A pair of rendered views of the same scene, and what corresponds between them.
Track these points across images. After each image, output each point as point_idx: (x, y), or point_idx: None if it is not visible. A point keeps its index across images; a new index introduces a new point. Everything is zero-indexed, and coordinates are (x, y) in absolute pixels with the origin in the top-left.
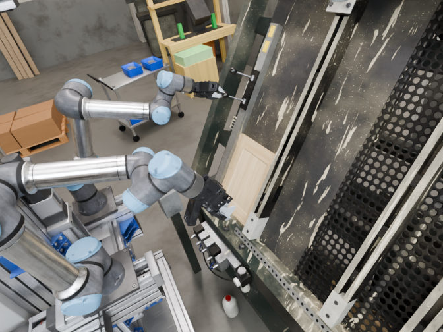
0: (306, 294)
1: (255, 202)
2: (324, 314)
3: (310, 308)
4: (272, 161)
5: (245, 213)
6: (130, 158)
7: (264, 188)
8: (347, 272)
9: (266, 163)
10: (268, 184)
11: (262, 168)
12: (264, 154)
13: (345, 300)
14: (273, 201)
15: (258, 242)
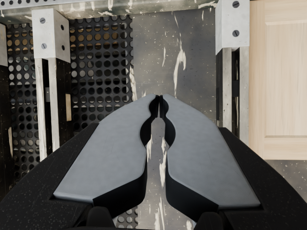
0: (90, 11)
1: (246, 69)
2: (45, 18)
3: (69, 2)
4: (257, 148)
5: (270, 24)
6: None
7: (239, 106)
8: (54, 92)
9: (269, 139)
10: (237, 116)
11: (275, 124)
12: (282, 150)
13: (37, 60)
14: (217, 88)
15: (209, 3)
